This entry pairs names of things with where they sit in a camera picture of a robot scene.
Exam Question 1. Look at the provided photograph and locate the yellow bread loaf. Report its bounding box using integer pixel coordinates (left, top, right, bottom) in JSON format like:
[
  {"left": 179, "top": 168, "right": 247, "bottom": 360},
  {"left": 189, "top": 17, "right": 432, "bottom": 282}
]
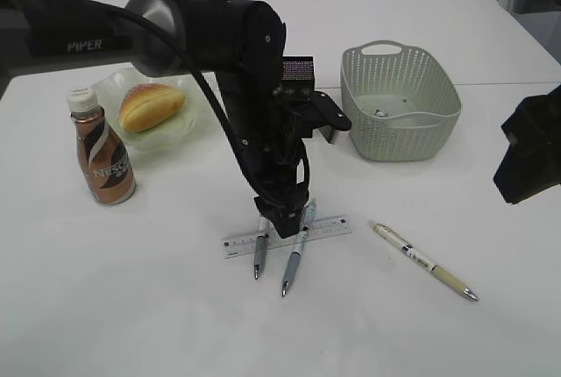
[{"left": 118, "top": 83, "right": 186, "bottom": 132}]

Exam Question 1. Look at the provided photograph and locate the pale green glass plate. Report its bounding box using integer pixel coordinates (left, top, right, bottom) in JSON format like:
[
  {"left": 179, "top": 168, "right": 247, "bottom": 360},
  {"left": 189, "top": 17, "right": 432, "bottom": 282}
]
[{"left": 91, "top": 68, "right": 207, "bottom": 152}]

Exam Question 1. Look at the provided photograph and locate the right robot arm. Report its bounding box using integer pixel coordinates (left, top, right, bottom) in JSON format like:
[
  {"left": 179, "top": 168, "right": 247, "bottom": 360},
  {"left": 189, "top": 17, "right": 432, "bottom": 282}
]
[{"left": 494, "top": 88, "right": 560, "bottom": 204}]

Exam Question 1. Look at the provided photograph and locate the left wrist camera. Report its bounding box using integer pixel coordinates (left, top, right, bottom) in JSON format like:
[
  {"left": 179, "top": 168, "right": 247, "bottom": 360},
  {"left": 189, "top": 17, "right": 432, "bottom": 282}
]
[{"left": 308, "top": 91, "right": 352, "bottom": 145}]

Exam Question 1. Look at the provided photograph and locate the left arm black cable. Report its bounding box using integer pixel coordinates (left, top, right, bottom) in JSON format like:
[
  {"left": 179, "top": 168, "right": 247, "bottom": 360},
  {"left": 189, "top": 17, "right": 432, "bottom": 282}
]
[{"left": 65, "top": 0, "right": 315, "bottom": 207}]

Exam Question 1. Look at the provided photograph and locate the blue grey pen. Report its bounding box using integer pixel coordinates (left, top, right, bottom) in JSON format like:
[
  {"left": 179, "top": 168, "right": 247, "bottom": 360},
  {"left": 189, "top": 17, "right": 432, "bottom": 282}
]
[{"left": 281, "top": 199, "right": 316, "bottom": 297}]

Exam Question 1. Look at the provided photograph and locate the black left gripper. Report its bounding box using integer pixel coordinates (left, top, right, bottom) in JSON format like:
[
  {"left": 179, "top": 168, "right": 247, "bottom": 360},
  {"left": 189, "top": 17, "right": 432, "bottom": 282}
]
[{"left": 227, "top": 87, "right": 316, "bottom": 238}]

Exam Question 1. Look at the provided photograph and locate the clear plastic ruler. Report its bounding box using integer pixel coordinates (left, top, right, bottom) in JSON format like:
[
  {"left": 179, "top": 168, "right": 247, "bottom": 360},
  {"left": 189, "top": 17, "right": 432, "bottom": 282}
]
[{"left": 220, "top": 215, "right": 352, "bottom": 259}]

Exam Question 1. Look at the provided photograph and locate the black mesh pen holder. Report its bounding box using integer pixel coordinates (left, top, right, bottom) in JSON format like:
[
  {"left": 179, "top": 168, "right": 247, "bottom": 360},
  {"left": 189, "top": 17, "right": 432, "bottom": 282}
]
[{"left": 280, "top": 56, "right": 316, "bottom": 140}]

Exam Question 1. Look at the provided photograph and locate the brown coffee drink bottle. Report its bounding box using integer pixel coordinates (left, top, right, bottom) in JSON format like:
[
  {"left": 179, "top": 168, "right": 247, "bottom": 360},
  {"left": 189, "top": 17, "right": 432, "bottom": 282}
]
[{"left": 67, "top": 88, "right": 136, "bottom": 205}]

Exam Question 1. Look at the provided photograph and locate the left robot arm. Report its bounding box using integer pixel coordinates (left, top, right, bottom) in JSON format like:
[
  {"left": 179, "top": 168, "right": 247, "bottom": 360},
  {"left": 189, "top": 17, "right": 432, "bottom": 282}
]
[{"left": 1, "top": 0, "right": 314, "bottom": 238}]

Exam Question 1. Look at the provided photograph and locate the pale green plastic basket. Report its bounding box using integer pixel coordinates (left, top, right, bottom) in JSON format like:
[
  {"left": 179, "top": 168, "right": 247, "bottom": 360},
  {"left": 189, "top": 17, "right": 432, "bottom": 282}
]
[{"left": 340, "top": 40, "right": 462, "bottom": 162}]

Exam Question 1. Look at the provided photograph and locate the grey grip pen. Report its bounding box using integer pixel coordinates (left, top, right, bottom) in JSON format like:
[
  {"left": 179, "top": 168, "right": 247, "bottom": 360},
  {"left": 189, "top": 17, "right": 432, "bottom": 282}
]
[{"left": 253, "top": 217, "right": 269, "bottom": 280}]

